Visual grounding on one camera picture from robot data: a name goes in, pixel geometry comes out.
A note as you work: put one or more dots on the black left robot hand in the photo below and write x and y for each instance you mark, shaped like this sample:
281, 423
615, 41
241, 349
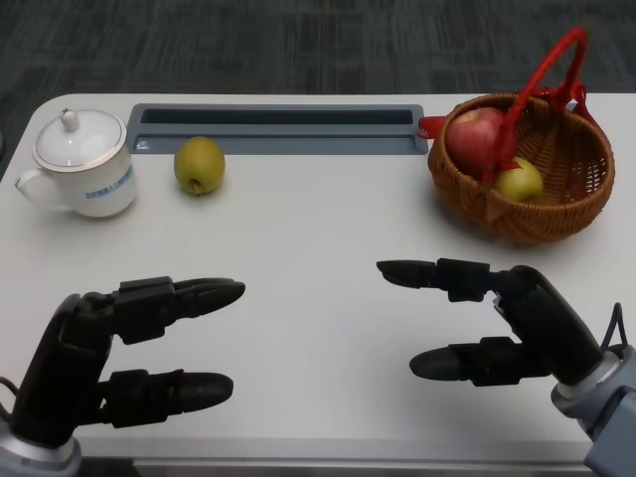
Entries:
59, 367

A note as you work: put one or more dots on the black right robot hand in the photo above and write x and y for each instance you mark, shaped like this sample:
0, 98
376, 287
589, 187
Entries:
551, 328

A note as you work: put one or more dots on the red apple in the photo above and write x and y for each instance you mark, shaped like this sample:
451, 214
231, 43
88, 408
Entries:
472, 139

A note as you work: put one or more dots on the green pear without stem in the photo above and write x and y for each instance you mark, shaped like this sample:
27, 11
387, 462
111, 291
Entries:
522, 184

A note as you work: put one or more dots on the white ceramic mug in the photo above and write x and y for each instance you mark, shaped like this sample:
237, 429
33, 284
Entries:
109, 191

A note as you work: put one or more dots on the white mug lid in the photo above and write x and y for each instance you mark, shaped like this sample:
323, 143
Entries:
79, 139

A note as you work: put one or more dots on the red ribbon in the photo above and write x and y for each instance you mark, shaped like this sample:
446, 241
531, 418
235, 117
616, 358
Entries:
429, 126

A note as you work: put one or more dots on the green pear with stem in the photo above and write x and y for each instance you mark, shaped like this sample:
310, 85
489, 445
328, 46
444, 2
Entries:
199, 161

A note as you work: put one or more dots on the grey recessed pen tray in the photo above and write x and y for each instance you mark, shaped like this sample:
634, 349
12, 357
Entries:
273, 130

